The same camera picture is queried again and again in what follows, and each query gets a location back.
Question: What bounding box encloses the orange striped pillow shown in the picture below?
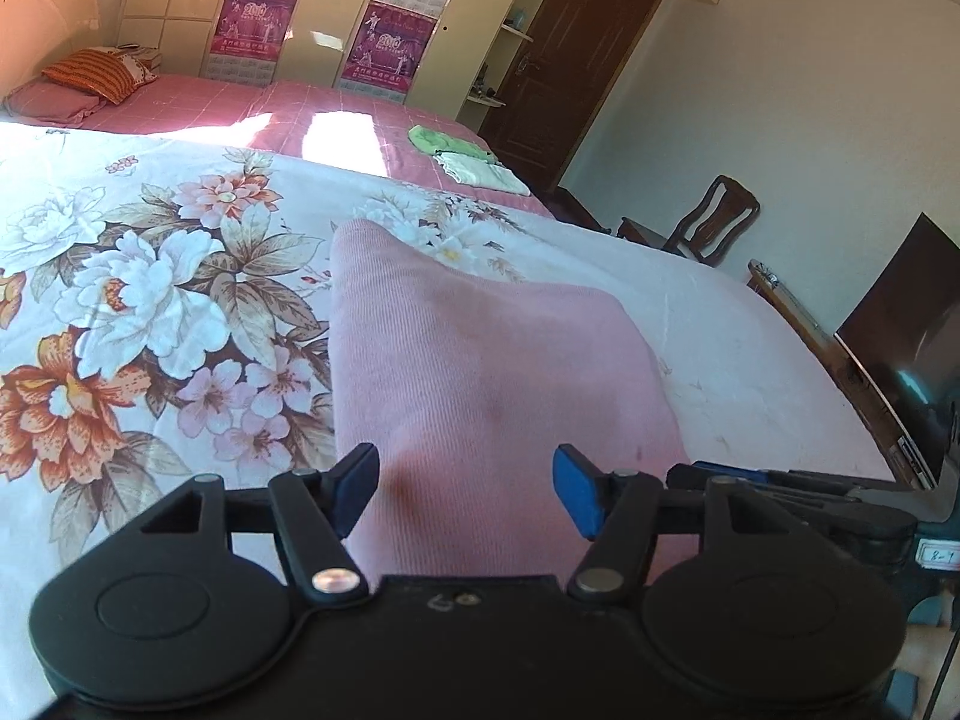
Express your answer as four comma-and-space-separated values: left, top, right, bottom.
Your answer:
40, 46, 159, 107

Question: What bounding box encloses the pink checked bed sheet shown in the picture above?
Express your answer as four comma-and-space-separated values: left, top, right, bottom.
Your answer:
0, 73, 557, 223

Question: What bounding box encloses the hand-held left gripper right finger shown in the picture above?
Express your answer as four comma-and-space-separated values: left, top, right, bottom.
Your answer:
553, 444, 795, 602

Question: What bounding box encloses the patterned white pillow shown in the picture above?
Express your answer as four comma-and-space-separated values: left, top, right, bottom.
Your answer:
112, 43, 167, 74

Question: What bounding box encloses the brown wooden television stand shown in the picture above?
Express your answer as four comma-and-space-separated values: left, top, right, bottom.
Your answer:
745, 258, 925, 482

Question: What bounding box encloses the white floral blanket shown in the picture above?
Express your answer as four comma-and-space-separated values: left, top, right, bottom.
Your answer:
0, 124, 901, 620

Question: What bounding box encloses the black flat television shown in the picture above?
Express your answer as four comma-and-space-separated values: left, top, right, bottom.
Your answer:
833, 213, 960, 494

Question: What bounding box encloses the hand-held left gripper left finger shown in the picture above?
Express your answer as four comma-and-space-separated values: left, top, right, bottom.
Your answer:
141, 442, 381, 608

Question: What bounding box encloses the dark wooden chair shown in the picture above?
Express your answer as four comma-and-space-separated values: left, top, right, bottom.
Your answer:
617, 174, 761, 269

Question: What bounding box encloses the cream wardrobe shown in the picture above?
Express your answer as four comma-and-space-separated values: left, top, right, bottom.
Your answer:
116, 0, 546, 130

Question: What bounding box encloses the cream wooden headboard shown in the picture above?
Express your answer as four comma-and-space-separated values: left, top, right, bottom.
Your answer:
0, 0, 103, 103

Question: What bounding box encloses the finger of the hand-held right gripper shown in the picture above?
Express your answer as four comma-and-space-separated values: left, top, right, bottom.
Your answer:
666, 461, 865, 505

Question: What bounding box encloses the pink knit sweater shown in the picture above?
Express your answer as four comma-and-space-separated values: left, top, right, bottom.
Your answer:
328, 218, 703, 590

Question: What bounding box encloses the cream corner shelf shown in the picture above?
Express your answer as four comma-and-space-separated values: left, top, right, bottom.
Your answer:
457, 0, 568, 130

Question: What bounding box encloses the pink pillow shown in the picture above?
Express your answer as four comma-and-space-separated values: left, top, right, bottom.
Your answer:
3, 80, 104, 126

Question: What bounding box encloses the dark brown door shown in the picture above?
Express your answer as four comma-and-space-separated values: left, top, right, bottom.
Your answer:
478, 0, 669, 197

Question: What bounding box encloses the pale green folded cloth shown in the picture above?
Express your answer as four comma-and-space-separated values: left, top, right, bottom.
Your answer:
433, 151, 534, 197

